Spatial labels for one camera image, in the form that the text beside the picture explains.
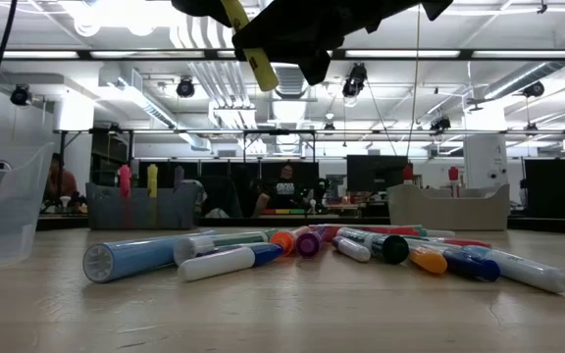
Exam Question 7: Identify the white green-capped marker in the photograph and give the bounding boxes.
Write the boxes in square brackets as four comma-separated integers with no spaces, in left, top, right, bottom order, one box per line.
[173,227,280,269]

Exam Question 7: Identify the white blue-capped marker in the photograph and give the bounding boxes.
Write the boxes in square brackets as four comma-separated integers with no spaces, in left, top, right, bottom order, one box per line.
[177,242,284,283]

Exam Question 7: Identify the purple marker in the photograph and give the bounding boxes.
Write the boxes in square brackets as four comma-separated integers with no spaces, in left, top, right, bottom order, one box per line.
[294,228,331,259]

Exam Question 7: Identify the thin dark blue marker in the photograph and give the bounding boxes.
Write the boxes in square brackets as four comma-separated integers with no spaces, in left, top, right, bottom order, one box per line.
[438,246,502,283]

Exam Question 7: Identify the black metal table frame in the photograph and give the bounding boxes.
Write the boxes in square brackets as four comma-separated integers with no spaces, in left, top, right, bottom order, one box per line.
[35,213,565,236]

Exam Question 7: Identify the dark green-capped marker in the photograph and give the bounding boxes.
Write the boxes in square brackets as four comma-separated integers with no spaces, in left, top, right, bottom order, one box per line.
[334,226,411,267]

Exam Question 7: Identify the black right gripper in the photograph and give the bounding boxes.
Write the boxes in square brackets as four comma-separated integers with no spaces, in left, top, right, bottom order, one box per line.
[231,0,455,87]

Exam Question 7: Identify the light blue highlighter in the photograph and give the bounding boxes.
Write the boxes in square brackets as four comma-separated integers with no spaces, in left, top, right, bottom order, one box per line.
[81,229,219,285]

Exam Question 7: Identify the black monitor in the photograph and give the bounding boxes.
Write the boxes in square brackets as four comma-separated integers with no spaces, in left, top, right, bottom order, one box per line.
[345,154,414,193]

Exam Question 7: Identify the black partition curtain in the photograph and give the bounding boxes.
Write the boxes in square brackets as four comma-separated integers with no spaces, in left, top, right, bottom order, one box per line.
[137,159,321,218]
[522,157,565,221]

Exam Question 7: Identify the slim red marker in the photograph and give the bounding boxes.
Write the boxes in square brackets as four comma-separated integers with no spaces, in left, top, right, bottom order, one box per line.
[309,223,424,237]

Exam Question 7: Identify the silver ventilation duct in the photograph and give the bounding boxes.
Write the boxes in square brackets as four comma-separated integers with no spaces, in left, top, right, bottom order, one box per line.
[261,61,329,102]

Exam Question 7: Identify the clear plastic container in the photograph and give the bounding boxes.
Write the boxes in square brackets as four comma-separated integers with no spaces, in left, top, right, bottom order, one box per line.
[0,141,56,275]

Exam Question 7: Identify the black background frame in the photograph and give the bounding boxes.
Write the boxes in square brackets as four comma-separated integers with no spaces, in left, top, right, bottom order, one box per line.
[51,127,565,166]

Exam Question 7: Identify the light grey plastic bin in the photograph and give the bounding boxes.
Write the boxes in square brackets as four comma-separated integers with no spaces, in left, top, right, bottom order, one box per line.
[385,183,511,231]

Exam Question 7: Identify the black hanging spotlight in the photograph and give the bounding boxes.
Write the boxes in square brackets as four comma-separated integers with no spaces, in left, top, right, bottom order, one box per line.
[521,79,546,99]
[9,83,33,108]
[428,115,453,134]
[340,62,369,99]
[176,76,197,99]

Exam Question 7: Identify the orange-pink marker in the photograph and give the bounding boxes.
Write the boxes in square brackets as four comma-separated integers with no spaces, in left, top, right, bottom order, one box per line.
[269,226,313,257]

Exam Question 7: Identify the black overhead beam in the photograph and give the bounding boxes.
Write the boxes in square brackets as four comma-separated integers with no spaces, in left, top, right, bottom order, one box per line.
[0,47,565,63]

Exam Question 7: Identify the thin white light-blue marker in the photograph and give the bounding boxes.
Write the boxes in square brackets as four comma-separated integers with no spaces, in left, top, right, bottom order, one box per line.
[461,243,565,296]

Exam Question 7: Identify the black office chair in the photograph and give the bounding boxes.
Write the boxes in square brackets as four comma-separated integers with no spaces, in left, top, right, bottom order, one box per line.
[198,175,244,220]

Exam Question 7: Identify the thin orange marker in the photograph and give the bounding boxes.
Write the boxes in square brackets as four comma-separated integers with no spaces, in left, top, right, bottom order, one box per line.
[406,243,449,276]

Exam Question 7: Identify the thin white red-capped marker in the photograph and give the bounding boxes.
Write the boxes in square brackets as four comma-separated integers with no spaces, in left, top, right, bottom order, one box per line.
[429,236,493,249]

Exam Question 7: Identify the person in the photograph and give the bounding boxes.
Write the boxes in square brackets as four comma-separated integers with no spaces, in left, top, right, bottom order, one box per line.
[250,163,309,218]
[43,152,81,203]

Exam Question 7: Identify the bright red dry-erase marker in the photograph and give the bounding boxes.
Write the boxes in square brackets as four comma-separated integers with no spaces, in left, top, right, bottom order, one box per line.
[447,166,460,197]

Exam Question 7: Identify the dark grey plastic bin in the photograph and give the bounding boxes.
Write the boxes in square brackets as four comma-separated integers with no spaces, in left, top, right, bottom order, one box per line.
[84,181,204,231]

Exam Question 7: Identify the pink highlighter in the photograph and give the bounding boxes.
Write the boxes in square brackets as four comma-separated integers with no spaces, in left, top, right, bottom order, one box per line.
[117,163,133,200]

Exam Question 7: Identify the white pillar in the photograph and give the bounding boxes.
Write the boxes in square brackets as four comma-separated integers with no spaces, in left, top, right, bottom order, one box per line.
[462,133,510,191]

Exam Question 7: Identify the row of coloured blocks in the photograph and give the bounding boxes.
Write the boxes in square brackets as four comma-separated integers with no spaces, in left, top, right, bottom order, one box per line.
[261,207,308,216]

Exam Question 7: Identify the yellow highlighter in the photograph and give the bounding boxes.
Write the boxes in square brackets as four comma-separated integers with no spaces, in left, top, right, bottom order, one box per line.
[145,163,159,199]
[220,0,281,93]

